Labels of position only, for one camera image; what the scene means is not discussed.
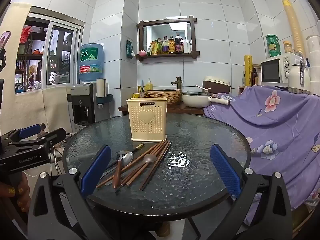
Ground row of condiment bottles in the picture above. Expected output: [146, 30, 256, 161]
[146, 33, 192, 55]

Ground smartphone with pink case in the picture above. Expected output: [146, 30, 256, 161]
[0, 31, 12, 55]

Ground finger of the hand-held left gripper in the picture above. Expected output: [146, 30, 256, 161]
[9, 127, 67, 153]
[5, 124, 47, 143]

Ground grey water dispenser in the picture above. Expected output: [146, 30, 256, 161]
[71, 82, 110, 127]

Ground beige cloth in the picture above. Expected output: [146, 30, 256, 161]
[0, 2, 75, 140]

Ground white cooking pot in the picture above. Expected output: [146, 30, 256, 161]
[182, 91, 214, 108]

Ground person's left hand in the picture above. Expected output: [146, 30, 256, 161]
[0, 172, 32, 214]

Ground dark wooden mirror shelf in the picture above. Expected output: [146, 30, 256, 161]
[136, 16, 200, 62]

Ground woven sink basin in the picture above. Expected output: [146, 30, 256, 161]
[144, 89, 182, 105]

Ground blue water jug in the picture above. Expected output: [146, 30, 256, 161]
[79, 43, 105, 84]

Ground yellow roll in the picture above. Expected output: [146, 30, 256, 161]
[244, 55, 253, 87]

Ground white microwave oven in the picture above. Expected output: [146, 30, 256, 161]
[261, 52, 304, 85]

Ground white kettle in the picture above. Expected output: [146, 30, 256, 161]
[287, 51, 312, 95]

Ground bundle of wooden chopsticks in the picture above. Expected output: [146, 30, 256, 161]
[96, 140, 172, 191]

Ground green hanging packet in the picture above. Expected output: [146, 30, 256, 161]
[126, 39, 135, 59]

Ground sliding glass window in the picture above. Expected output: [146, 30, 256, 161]
[15, 6, 84, 94]

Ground brown and white rice cooker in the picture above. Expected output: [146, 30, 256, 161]
[202, 76, 231, 96]

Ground cream plastic utensil holder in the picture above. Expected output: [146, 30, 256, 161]
[126, 97, 168, 141]

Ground red artificial flower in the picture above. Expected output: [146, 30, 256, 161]
[21, 26, 34, 43]

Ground teal cup holder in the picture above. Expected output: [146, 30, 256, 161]
[96, 94, 113, 105]

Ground white paper cup tube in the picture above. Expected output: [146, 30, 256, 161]
[96, 78, 106, 98]

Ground purple floral cloth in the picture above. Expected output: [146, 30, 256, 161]
[203, 85, 320, 210]

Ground stacks of white paper bowls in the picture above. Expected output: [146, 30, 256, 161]
[306, 35, 320, 96]

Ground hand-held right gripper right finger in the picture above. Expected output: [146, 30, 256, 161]
[210, 144, 293, 240]

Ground tall stack of paper cups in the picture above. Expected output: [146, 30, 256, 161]
[280, 0, 306, 55]

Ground black-handled metal utensil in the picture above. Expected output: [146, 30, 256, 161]
[104, 143, 145, 173]

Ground bronze faucet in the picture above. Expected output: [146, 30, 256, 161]
[171, 76, 183, 90]

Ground metal spoon with wooden handle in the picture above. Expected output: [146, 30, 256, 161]
[120, 154, 158, 187]
[112, 151, 134, 189]

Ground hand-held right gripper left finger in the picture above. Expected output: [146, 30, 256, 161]
[27, 145, 112, 240]

